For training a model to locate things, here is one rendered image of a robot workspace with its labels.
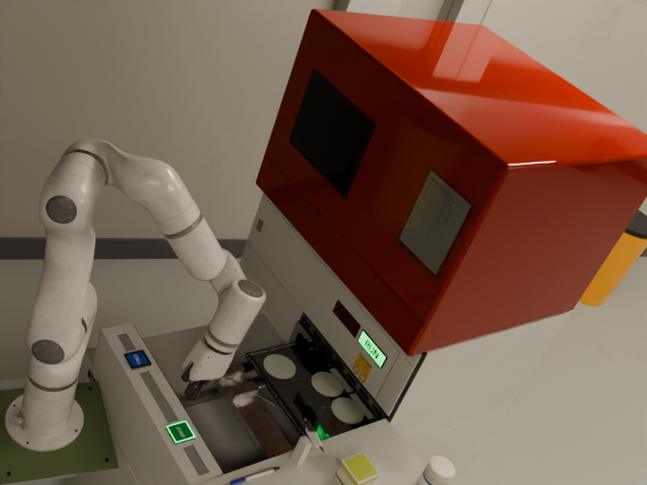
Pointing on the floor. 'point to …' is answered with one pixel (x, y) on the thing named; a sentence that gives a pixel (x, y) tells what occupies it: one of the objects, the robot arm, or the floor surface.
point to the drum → (618, 261)
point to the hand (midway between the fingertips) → (193, 390)
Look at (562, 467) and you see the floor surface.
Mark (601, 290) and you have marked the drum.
